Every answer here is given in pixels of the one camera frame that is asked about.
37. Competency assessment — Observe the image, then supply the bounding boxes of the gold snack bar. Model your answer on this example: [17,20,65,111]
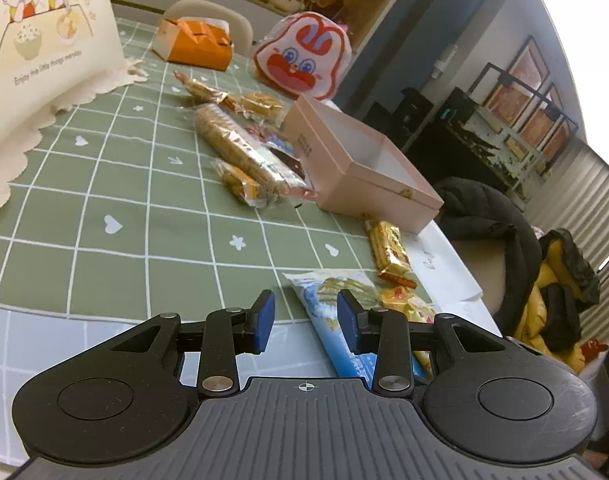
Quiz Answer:
[366,220,417,289]

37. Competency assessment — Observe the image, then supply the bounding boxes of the blue seaweed snack bag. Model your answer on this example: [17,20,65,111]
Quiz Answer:
[282,268,428,390]

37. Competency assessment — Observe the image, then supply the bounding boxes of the small yellow bread packet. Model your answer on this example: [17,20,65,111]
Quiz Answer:
[233,92,285,126]

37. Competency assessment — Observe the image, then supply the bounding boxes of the green grid tablecloth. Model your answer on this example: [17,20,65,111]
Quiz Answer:
[0,20,376,322]

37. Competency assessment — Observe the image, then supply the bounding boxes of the orange yellow snack packet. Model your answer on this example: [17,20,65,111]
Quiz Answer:
[213,159,280,208]

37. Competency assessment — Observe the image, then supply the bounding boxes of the black jacket on chair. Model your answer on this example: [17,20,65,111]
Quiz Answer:
[434,177,542,336]

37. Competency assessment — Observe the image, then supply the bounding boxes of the pink open storage box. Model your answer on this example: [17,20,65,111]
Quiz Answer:
[282,96,443,234]

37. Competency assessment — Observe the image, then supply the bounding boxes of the yellow black jacket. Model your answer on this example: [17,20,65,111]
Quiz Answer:
[513,228,600,374]

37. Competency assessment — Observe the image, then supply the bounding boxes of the long clear cracker pack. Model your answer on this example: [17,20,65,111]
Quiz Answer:
[194,104,316,200]

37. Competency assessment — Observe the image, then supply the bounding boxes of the glass fish tank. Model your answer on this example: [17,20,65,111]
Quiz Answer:
[434,87,545,208]

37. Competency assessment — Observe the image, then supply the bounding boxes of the red white rabbit bag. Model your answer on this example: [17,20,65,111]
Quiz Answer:
[252,12,352,101]

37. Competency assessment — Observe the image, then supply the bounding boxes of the orange tissue box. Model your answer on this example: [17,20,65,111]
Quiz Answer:
[152,16,234,72]

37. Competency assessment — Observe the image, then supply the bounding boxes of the beige dining chair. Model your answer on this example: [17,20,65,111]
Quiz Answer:
[162,0,254,56]

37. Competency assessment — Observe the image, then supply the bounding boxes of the cream cartoon food cover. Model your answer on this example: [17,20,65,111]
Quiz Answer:
[0,0,146,209]

